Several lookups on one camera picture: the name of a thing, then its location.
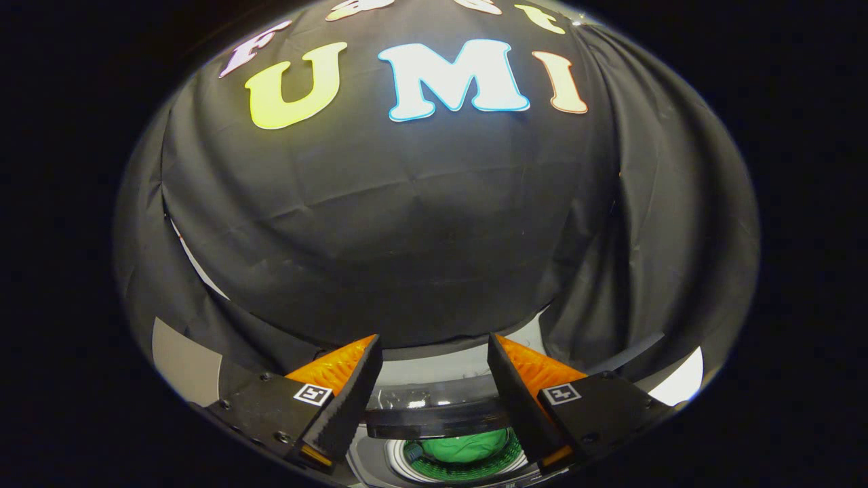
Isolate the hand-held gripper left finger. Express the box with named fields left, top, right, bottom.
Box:
left=205, top=333, right=384, bottom=475

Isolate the green polo shirt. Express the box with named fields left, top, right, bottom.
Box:
left=420, top=429, right=509, bottom=464

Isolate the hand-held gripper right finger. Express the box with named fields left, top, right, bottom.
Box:
left=487, top=333, right=675, bottom=476

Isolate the black backdrop cloth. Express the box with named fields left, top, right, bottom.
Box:
left=112, top=0, right=760, bottom=407

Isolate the grey cabinet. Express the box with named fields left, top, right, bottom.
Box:
left=152, top=317, right=223, bottom=407

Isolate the dark washing machine lid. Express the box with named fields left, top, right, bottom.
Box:
left=365, top=380, right=514, bottom=441

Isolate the grey washing machine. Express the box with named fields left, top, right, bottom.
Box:
left=346, top=380, right=547, bottom=488

